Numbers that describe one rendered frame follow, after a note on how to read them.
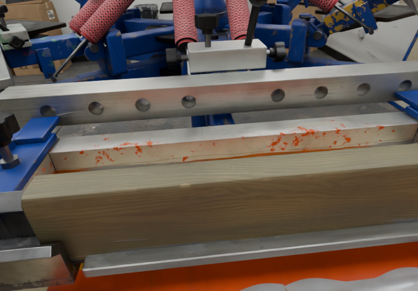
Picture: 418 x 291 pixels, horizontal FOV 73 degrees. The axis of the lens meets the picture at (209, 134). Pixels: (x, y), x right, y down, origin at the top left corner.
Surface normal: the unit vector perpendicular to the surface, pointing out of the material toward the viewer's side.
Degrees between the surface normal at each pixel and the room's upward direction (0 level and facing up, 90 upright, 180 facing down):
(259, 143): 90
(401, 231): 0
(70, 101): 90
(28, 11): 89
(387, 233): 0
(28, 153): 0
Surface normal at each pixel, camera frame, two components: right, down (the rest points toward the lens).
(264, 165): -0.04, -0.85
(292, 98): 0.10, 0.51
